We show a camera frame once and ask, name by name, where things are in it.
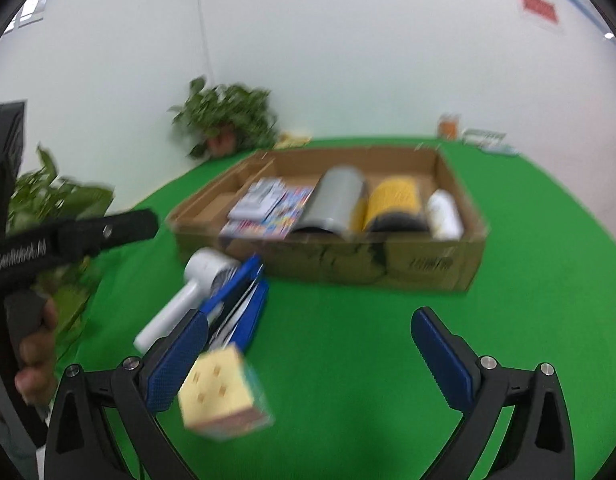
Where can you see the window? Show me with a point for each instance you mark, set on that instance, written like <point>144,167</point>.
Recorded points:
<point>30,7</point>

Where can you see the white wall conduit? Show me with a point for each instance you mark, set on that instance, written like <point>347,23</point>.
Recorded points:
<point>203,20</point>

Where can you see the colourful printed toy box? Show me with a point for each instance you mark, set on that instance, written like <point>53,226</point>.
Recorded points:
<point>288,215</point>

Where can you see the white bottle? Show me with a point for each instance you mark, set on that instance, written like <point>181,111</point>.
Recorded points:
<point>443,215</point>

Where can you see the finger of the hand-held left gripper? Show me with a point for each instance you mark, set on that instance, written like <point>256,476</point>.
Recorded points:
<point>117,230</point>

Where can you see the blue stapler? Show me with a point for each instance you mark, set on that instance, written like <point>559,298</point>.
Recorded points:
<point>250,310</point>

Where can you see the white carton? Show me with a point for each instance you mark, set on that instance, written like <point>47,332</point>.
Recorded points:
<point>483,137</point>

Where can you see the potted green plant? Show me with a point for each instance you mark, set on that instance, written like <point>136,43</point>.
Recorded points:
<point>232,110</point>

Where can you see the small pale blue packet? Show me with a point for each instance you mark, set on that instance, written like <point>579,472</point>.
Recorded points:
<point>503,150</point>

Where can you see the yellow-green leafy plant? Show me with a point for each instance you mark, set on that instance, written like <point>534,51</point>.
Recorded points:
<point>62,200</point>

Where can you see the yellow black cylinder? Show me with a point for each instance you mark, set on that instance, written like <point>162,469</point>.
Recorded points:
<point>393,197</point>

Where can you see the pale yellow puzzle cube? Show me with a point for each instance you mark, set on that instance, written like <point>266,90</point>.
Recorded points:
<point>217,390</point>

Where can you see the small white purple box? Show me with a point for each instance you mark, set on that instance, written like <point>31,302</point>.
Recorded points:
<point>258,197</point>

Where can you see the red wall sign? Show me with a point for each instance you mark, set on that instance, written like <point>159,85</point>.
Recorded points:
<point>538,7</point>

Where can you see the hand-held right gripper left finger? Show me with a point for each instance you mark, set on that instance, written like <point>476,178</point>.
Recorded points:
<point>175,360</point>

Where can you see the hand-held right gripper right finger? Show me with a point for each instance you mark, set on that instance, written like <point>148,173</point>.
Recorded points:
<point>443,360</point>

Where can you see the person's left hand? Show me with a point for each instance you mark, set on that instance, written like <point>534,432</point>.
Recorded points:
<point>40,360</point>

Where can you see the orange can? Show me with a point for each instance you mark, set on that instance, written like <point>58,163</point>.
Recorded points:
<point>448,126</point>

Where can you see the yellow paper bag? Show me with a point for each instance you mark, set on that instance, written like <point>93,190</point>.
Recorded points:
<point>293,140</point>

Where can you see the silver grey cylinder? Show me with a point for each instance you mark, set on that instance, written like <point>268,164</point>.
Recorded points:
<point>333,200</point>

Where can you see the brown cardboard box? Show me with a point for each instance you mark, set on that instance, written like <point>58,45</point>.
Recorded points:
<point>428,265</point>

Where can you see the white handheld fan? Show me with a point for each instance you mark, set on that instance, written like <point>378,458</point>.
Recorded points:
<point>187,290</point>

